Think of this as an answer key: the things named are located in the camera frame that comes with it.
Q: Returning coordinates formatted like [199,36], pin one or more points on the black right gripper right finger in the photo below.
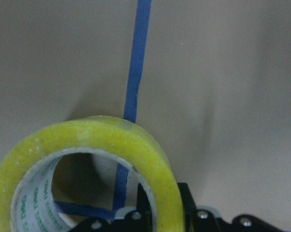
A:
[203,220]

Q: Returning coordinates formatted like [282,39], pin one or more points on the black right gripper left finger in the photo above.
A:
[138,220]

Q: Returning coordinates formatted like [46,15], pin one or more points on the yellow tape roll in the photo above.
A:
[26,201]

